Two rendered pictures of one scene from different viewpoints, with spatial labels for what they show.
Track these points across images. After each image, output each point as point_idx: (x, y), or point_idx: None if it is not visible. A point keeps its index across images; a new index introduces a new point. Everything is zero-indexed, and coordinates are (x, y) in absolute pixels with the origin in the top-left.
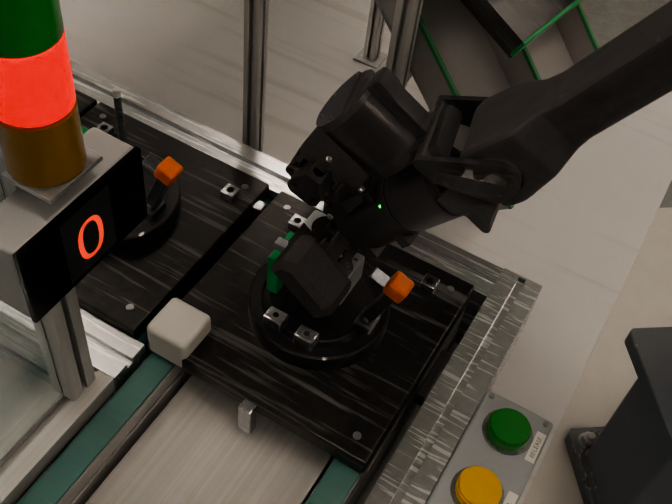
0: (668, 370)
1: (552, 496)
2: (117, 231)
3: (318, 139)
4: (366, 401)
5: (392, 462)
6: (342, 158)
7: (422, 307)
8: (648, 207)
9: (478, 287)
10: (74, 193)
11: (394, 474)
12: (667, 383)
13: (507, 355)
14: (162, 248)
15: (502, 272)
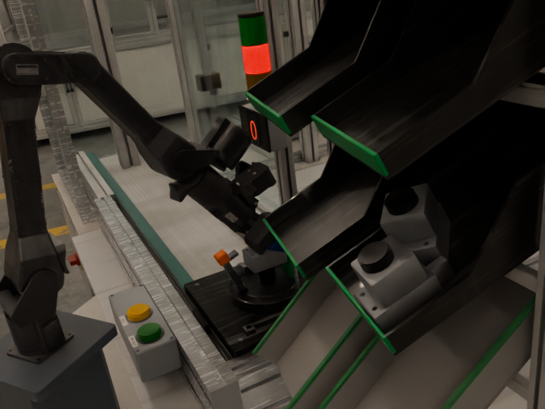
0: (83, 326)
1: (126, 406)
2: (260, 142)
3: (259, 166)
4: (208, 291)
5: (178, 296)
6: (247, 174)
7: (238, 325)
8: None
9: (235, 360)
10: (255, 109)
11: (173, 294)
12: (79, 322)
13: (197, 386)
14: None
15: (235, 376)
